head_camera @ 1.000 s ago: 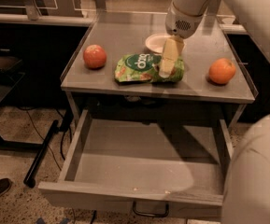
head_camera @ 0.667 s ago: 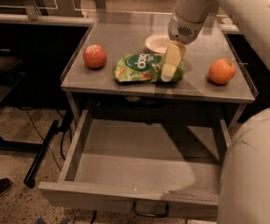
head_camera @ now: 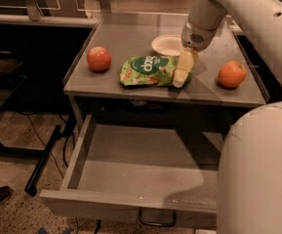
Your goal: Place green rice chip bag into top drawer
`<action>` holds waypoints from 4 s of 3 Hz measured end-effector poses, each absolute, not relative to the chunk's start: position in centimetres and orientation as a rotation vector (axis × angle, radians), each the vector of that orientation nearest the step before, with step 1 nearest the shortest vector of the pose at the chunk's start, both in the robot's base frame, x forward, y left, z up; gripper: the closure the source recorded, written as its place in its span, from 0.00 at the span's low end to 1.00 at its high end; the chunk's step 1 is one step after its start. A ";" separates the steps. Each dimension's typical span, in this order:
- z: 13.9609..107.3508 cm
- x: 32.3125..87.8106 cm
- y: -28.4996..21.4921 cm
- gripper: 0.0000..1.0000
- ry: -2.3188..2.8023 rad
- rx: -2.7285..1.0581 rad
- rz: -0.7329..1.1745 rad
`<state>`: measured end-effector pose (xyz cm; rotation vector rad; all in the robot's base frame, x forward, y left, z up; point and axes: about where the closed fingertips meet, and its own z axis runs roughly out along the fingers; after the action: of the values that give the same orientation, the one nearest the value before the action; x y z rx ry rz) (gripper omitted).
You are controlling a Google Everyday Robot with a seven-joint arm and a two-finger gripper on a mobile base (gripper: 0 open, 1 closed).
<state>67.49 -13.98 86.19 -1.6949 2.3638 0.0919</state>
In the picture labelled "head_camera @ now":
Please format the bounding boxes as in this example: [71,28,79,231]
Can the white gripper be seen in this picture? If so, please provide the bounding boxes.
[173,19,217,88]

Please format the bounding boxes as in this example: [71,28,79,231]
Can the green rice chip bag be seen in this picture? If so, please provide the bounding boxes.
[120,56,179,87]

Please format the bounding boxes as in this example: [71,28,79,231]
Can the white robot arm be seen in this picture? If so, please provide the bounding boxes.
[181,0,282,234]

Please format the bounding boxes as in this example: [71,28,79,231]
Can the grey open top drawer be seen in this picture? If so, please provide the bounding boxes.
[40,115,220,229]

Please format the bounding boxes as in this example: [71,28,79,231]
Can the white paper bowl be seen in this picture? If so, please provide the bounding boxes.
[151,35,182,57]

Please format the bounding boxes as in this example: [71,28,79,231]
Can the orange fruit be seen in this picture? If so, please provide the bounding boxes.
[218,60,247,89]

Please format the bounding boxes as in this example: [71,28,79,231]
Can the grey cabinet table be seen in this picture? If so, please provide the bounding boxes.
[64,13,266,129]

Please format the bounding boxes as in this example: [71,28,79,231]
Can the red apple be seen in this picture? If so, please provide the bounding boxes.
[87,47,111,72]

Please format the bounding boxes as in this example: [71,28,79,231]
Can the black side cart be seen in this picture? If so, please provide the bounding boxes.
[0,51,46,158]

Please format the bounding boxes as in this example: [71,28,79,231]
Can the clear acrylic guard panel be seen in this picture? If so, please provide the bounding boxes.
[0,0,197,21]

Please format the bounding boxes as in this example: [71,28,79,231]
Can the black floor bar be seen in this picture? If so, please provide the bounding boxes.
[24,126,60,196]

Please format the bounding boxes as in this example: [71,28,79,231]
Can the black cable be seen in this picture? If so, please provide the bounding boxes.
[17,110,78,180]

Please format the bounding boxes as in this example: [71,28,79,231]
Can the metal drawer handle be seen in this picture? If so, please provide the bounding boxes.
[138,210,177,227]

